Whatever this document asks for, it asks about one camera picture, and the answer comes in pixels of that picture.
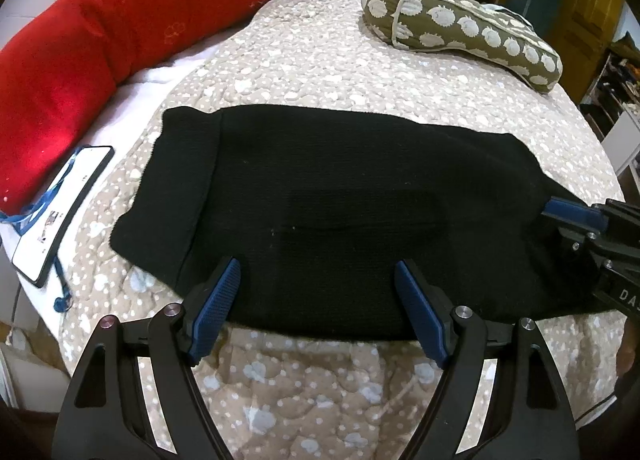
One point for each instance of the yellow wooden door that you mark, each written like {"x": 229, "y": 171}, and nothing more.
{"x": 581, "y": 33}

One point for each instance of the white smartphone black case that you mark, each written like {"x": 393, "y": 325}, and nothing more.
{"x": 42, "y": 225}

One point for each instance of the white cluttered shelf unit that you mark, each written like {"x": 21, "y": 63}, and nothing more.
{"x": 611, "y": 104}

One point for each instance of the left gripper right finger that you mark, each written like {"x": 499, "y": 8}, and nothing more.
{"x": 528, "y": 415}

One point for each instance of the red quilted blanket roll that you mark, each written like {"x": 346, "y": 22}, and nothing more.
{"x": 59, "y": 70}

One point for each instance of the black pants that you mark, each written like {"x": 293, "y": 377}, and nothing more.
{"x": 319, "y": 206}

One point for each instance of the green hedgehog print pillow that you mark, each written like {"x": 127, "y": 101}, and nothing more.
{"x": 488, "y": 31}

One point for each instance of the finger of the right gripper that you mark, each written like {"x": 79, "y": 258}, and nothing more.
{"x": 574, "y": 217}

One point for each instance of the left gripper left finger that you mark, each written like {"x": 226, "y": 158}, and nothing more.
{"x": 133, "y": 393}

